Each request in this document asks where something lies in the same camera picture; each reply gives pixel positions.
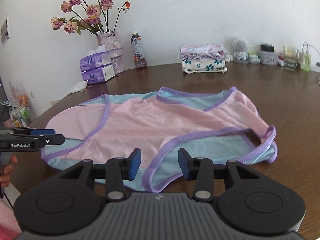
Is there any small black device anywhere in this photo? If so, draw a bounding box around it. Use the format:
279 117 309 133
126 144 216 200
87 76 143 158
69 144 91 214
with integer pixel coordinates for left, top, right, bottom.
260 44 274 53

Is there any left human hand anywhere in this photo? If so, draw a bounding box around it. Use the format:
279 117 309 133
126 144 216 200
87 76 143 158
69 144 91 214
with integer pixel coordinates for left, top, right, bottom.
0 155 18 188

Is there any folded purple floral cloth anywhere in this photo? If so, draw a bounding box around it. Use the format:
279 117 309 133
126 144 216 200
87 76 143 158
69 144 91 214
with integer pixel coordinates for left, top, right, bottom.
178 43 226 61

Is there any oolong tea plastic bottle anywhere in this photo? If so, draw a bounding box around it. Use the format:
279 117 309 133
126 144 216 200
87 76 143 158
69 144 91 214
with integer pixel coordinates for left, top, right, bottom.
130 31 148 68

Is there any pink and blue mesh garment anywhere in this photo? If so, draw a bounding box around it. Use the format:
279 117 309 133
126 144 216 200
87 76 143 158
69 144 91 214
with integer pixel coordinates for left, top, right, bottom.
41 87 278 193

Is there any upper purple tissue pack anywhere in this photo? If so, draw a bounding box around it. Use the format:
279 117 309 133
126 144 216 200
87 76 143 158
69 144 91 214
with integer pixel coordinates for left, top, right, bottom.
80 46 111 72

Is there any white astronaut figurine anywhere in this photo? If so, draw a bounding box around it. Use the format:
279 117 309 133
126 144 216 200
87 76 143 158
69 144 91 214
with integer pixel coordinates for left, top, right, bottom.
232 37 249 64

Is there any purple tissue pack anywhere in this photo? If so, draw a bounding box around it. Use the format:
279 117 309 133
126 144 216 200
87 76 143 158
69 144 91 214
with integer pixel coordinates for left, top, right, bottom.
80 46 111 72
81 65 115 85

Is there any clear drinking glass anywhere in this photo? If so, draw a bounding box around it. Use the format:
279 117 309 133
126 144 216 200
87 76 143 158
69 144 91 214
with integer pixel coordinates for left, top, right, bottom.
282 46 299 71

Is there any round lavender tin box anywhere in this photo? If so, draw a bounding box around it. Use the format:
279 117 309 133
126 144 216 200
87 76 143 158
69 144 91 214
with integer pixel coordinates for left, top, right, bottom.
257 50 278 66

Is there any pink glass flower vase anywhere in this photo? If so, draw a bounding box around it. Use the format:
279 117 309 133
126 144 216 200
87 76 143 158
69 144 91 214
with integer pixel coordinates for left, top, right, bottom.
97 31 125 76

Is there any crumpled white tissue wrapper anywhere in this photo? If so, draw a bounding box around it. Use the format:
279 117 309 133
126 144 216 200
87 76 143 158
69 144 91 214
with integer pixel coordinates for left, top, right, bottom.
65 81 88 97

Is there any lower purple tissue pack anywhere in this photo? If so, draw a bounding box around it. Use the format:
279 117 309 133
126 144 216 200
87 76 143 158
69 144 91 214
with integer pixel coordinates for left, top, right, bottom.
81 65 115 85

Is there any green glass bottle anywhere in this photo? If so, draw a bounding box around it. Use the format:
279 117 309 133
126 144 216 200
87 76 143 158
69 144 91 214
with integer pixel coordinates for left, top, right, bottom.
301 53 312 72

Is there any folded white teal-flower cloth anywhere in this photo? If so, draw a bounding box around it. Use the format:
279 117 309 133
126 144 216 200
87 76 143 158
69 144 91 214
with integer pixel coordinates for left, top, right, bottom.
182 59 227 74

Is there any dried pink rose bouquet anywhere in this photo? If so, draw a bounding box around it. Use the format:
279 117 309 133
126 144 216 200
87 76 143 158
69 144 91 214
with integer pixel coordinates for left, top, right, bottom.
50 0 131 36

